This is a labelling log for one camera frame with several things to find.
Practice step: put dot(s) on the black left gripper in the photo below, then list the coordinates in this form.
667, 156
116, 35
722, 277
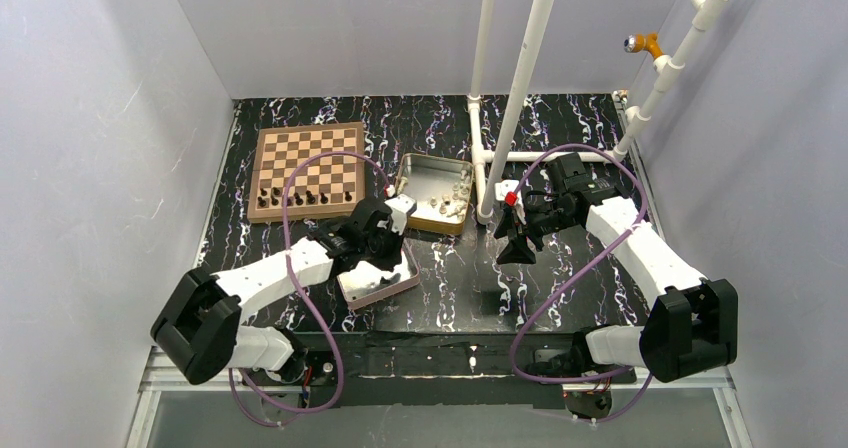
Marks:
385, 253

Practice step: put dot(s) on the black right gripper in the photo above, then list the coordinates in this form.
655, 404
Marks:
519, 227

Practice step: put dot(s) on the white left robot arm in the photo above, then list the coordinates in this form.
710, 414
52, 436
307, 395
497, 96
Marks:
203, 325

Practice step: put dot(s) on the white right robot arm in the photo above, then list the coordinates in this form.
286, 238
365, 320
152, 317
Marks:
692, 324

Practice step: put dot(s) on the wooden chess board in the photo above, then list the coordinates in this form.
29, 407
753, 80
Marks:
301, 158

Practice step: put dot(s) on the white chess pieces cluster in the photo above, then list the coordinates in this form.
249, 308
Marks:
450, 193

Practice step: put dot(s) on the pink-rimmed silver tin tray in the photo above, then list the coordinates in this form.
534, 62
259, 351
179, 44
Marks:
366, 285

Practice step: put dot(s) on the gold-rimmed tin tray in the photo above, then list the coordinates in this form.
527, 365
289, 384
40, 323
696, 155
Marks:
415, 173

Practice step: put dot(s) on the white PVC pipe frame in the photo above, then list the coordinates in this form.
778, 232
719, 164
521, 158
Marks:
566, 48

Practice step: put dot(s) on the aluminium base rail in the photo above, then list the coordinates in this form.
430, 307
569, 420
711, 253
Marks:
448, 396

